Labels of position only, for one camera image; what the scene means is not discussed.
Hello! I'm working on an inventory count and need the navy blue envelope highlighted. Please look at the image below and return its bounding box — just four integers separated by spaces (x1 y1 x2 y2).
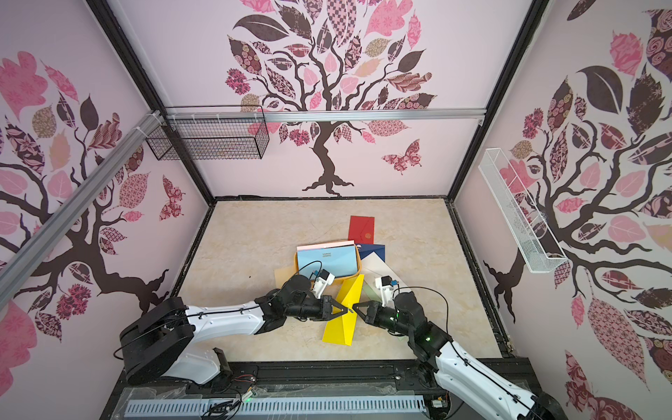
357 244 386 262

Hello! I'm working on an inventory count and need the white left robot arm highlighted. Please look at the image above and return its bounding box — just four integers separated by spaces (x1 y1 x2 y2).
118 274 352 386

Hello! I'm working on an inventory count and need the mint green envelope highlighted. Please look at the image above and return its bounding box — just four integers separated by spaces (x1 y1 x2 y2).
362 283 381 302

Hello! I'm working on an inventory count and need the white envelope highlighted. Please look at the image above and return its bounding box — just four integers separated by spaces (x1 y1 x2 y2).
360 254 408 296

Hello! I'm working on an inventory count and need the white wire basket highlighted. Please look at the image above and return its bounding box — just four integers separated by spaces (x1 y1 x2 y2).
479 148 569 274

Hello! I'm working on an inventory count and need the yellow envelope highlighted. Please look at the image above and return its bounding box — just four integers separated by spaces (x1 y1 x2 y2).
322 275 364 346

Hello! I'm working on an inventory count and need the black wire basket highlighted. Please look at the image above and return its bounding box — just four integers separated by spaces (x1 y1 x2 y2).
146 105 271 161

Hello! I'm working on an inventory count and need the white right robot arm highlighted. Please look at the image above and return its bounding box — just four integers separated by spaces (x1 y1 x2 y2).
353 292 567 419

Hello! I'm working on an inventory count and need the pink envelope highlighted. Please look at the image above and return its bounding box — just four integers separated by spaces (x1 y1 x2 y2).
297 241 355 252

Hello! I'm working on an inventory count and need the yellow plastic storage box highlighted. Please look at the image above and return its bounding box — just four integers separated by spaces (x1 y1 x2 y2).
292 245 363 287

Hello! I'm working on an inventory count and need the red envelope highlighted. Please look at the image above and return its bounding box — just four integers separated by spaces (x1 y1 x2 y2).
348 215 376 244

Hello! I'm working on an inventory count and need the cream envelope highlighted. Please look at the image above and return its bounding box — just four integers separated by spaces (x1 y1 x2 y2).
274 267 295 289

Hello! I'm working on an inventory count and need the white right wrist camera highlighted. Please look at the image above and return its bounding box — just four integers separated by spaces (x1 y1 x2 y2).
374 276 398 308

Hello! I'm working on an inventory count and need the light blue envelope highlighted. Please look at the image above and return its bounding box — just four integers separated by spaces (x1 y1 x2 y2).
297 245 359 278

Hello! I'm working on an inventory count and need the aluminium rail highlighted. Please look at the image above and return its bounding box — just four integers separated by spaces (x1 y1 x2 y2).
1 110 164 306

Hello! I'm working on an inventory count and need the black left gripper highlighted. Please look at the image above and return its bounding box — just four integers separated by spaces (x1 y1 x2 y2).
284 296 348 322

